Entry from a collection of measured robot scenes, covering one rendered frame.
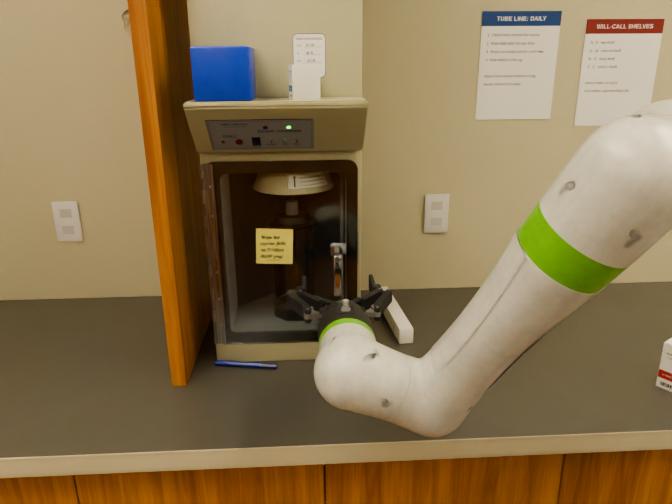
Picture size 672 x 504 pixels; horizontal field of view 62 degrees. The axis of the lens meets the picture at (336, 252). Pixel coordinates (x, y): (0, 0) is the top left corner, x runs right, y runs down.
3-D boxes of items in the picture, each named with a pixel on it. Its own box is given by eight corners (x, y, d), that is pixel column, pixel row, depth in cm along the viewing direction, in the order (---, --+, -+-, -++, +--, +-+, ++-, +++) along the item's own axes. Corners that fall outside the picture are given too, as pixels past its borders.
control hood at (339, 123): (198, 151, 109) (193, 98, 106) (362, 148, 111) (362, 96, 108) (186, 160, 98) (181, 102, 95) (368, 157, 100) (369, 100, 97)
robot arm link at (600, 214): (744, 152, 56) (641, 84, 60) (731, 177, 47) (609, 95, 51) (619, 273, 67) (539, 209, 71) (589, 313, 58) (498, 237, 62)
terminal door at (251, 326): (218, 343, 122) (203, 161, 110) (357, 339, 124) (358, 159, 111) (218, 345, 122) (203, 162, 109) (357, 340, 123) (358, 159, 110)
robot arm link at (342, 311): (318, 375, 90) (375, 373, 91) (317, 309, 87) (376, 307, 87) (318, 356, 96) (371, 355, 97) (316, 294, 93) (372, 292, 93)
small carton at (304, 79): (289, 98, 104) (288, 64, 102) (316, 98, 105) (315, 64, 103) (292, 100, 99) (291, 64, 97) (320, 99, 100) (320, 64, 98)
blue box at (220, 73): (203, 98, 106) (199, 48, 103) (256, 98, 106) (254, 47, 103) (193, 101, 96) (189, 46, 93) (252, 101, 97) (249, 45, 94)
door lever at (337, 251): (342, 287, 119) (330, 287, 119) (342, 245, 116) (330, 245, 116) (344, 297, 114) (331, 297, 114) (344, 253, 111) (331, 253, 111)
